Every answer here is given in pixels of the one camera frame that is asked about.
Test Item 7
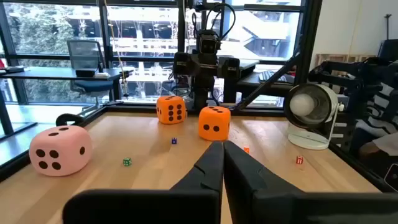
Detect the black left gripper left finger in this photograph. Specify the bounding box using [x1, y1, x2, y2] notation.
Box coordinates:
[62, 140, 224, 224]

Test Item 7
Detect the black desk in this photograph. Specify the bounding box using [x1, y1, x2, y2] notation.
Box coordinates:
[222, 58, 296, 105]
[0, 66, 134, 103]

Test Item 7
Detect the black clamp handle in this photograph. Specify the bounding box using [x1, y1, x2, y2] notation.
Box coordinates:
[55, 113, 86, 127]

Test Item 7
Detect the yellow hanging cord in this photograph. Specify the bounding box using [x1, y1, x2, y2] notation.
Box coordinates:
[104, 0, 130, 99]

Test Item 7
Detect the large pink foam die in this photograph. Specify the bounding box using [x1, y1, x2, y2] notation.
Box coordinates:
[29, 124, 93, 177]

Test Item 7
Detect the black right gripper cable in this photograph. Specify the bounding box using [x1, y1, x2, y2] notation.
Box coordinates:
[190, 1, 237, 42]

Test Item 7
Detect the black window frame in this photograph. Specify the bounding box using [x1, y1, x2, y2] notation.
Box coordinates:
[0, 0, 312, 106]

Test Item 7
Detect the wooden crate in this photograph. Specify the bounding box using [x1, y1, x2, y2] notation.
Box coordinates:
[315, 53, 377, 68]

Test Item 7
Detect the black phone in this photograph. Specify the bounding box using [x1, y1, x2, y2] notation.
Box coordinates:
[384, 163, 398, 191]

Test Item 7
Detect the black pole stand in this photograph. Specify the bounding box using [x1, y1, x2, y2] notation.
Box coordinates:
[377, 12, 398, 63]

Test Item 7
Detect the person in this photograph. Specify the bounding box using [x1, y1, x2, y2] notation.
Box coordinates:
[353, 60, 398, 162]

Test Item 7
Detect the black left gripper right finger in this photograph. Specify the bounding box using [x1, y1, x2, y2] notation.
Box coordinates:
[223, 140, 398, 224]

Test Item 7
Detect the black office chair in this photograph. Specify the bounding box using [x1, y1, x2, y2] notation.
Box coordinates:
[67, 39, 114, 105]

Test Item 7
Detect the black flat box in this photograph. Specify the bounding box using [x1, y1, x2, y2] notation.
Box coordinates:
[75, 68, 99, 78]

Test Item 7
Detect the large orange foam die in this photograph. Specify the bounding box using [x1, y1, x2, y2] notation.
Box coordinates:
[198, 105, 232, 142]
[155, 95, 187, 125]

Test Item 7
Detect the person's hand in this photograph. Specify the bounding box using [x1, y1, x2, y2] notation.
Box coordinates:
[357, 141, 386, 159]

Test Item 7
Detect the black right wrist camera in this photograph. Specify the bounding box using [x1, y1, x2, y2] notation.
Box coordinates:
[198, 29, 221, 55]

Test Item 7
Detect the white cylindrical lamp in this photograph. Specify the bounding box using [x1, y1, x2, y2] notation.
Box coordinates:
[283, 82, 346, 151]

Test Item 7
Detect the black keyboard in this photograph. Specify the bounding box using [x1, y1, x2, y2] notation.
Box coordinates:
[259, 70, 295, 84]

